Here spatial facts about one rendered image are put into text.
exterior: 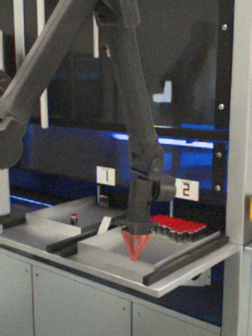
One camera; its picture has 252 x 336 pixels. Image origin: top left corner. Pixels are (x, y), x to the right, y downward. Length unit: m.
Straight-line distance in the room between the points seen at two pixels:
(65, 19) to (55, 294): 1.34
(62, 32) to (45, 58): 0.06
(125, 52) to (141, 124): 0.17
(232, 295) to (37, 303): 0.96
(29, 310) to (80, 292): 0.36
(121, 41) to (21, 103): 0.26
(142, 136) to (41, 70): 0.30
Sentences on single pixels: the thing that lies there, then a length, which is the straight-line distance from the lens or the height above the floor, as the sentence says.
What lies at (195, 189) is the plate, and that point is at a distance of 1.49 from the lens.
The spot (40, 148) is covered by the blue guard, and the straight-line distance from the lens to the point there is 1.95.
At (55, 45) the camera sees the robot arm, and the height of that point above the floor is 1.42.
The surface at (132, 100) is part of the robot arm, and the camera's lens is 1.08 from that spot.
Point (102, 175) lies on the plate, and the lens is 1.72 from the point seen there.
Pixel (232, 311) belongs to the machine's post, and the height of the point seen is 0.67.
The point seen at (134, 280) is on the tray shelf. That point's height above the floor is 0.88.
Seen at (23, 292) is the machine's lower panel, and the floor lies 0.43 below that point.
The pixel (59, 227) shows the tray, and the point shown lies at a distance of 1.54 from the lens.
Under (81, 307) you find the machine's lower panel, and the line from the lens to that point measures 1.98.
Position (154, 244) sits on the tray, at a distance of 1.42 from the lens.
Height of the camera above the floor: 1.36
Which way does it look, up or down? 10 degrees down
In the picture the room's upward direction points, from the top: straight up
